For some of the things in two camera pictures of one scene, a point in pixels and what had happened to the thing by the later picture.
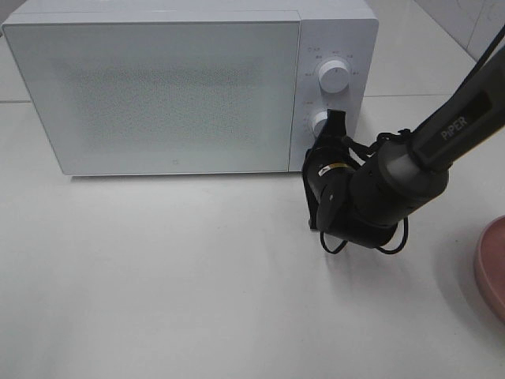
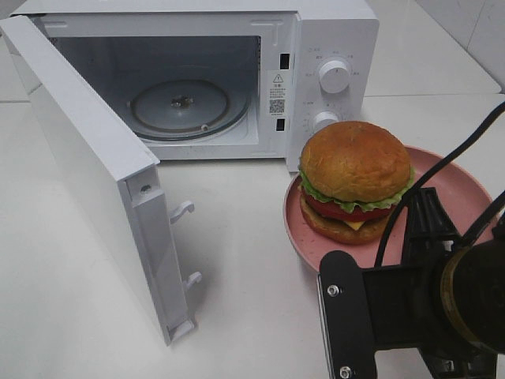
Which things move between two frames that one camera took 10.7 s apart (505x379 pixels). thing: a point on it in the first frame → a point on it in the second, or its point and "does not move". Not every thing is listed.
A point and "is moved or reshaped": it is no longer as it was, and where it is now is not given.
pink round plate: (490, 264) is moved or reshaped
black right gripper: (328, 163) → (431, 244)
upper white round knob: (334, 76) does not move
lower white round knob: (316, 118) does not move
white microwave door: (162, 96) → (114, 175)
